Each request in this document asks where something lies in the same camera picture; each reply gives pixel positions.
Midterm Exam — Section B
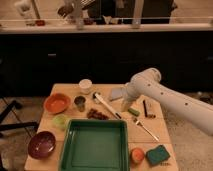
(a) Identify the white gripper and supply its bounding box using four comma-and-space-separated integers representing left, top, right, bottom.
120, 83, 137, 113

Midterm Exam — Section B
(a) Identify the white handled dish brush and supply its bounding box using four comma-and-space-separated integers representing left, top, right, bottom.
93, 92, 122, 119

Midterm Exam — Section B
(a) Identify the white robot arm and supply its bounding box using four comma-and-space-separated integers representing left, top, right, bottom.
121, 68, 213, 136

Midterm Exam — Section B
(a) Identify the small orange bowl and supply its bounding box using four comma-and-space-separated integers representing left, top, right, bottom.
130, 148, 145, 164

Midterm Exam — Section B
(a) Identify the orange red bowl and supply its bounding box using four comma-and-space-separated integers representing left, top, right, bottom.
43, 93, 70, 114

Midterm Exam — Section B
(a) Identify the small green bowl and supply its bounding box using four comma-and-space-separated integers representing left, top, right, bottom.
52, 114, 69, 131

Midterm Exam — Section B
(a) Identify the dark maroon bowl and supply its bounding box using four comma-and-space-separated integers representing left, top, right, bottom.
28, 131, 56, 160

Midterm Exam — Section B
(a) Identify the brown toy food pile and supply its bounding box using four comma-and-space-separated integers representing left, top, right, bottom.
87, 108, 109, 120

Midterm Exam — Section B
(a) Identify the white cup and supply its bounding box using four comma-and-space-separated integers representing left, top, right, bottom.
79, 79, 92, 94

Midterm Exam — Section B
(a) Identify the small metal cup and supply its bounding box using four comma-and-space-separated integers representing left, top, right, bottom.
74, 96, 86, 112

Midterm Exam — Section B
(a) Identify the green plastic tray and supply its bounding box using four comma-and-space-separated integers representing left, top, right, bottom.
58, 119, 130, 171

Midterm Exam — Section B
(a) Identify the black chair base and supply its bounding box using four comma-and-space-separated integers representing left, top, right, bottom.
0, 96, 40, 138

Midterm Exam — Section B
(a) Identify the dark handled tool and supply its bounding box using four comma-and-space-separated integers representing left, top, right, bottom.
143, 100, 156, 118

